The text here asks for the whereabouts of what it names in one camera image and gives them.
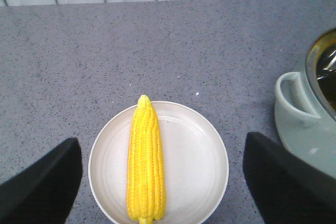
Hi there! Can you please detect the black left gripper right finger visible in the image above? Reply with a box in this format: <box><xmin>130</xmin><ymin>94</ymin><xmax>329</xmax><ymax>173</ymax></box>
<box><xmin>243</xmin><ymin>132</ymin><xmax>335</xmax><ymax>223</ymax></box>

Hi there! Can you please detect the green electric cooking pot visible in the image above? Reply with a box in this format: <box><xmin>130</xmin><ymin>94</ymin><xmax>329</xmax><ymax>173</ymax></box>
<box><xmin>275</xmin><ymin>28</ymin><xmax>335</xmax><ymax>177</ymax></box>

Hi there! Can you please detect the white plate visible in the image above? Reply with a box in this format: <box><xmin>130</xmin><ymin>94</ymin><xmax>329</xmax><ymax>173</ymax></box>
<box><xmin>88</xmin><ymin>101</ymin><xmax>229</xmax><ymax>223</ymax></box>

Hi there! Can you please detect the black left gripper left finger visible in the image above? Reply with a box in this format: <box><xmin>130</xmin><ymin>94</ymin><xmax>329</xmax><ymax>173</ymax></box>
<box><xmin>1</xmin><ymin>138</ymin><xmax>82</xmax><ymax>223</ymax></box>

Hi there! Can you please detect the yellow corn cob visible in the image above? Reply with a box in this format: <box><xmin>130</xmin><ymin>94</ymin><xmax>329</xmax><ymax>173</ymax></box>
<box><xmin>126</xmin><ymin>95</ymin><xmax>166</xmax><ymax>223</ymax></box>

